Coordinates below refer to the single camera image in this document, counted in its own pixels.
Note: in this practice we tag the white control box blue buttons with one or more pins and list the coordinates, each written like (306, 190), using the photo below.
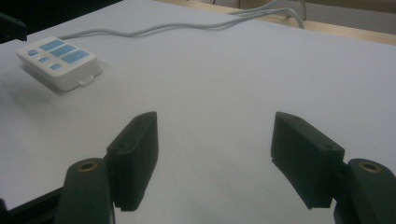
(59, 62)

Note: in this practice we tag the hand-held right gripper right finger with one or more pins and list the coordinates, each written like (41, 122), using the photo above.
(303, 158)

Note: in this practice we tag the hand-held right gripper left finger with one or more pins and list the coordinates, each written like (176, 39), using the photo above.
(134, 161)

